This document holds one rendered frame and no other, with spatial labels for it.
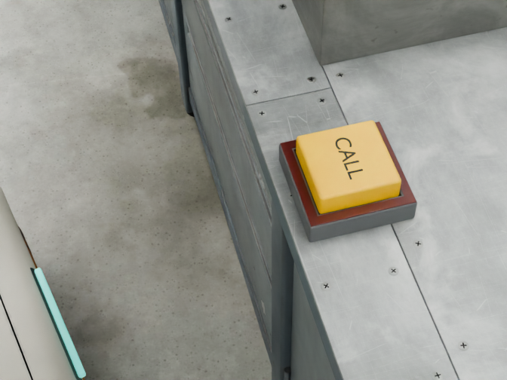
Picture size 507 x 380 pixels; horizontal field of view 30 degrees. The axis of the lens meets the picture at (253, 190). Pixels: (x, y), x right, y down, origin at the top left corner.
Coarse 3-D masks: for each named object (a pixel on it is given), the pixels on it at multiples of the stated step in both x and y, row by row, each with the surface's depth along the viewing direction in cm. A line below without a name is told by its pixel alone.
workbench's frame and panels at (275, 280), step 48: (192, 0) 141; (192, 48) 156; (192, 96) 172; (240, 96) 79; (240, 144) 126; (240, 192) 138; (240, 240) 150; (288, 240) 71; (288, 288) 111; (288, 336) 121
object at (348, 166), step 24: (312, 144) 68; (336, 144) 68; (360, 144) 68; (384, 144) 68; (312, 168) 67; (336, 168) 67; (360, 168) 67; (384, 168) 67; (312, 192) 67; (336, 192) 65; (360, 192) 66; (384, 192) 66
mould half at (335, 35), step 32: (320, 0) 73; (352, 0) 73; (384, 0) 74; (416, 0) 75; (448, 0) 76; (480, 0) 77; (320, 32) 75; (352, 32) 76; (384, 32) 77; (416, 32) 78; (448, 32) 79; (320, 64) 78
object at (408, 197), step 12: (384, 132) 71; (288, 144) 70; (288, 156) 69; (396, 168) 69; (300, 180) 68; (300, 192) 67; (408, 192) 67; (312, 204) 67; (372, 204) 67; (384, 204) 67; (396, 204) 67; (312, 216) 66; (324, 216) 66; (336, 216) 66; (348, 216) 66
